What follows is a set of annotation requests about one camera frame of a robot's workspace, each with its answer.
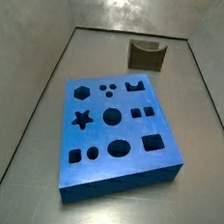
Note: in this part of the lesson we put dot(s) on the dark grey curved block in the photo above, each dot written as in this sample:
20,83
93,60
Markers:
145,55

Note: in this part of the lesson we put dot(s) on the blue shape sorting board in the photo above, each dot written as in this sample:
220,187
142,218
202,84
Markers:
115,137

